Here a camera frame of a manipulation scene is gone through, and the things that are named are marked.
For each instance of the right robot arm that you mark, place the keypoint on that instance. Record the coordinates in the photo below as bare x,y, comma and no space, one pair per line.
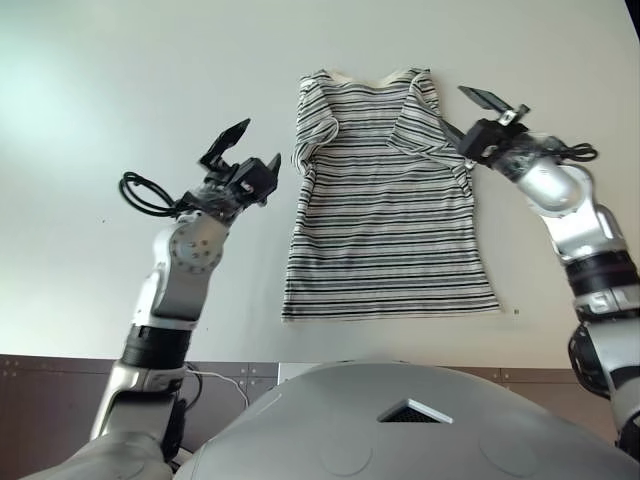
585,225

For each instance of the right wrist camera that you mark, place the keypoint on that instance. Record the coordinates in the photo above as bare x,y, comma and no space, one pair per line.
480,140

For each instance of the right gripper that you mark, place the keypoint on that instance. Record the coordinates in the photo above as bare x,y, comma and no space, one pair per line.
522,147

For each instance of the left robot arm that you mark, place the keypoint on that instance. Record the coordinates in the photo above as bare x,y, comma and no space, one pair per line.
187,260

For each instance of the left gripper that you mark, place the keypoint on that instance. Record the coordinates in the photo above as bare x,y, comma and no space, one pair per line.
212,197

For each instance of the robot body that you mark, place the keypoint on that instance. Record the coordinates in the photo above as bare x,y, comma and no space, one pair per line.
410,440

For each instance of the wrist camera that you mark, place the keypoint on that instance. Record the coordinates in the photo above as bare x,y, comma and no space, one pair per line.
252,179
480,140

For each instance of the striped T-shirt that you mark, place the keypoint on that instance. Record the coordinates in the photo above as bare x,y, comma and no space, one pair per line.
385,225

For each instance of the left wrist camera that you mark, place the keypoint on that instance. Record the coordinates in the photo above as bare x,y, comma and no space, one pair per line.
252,179

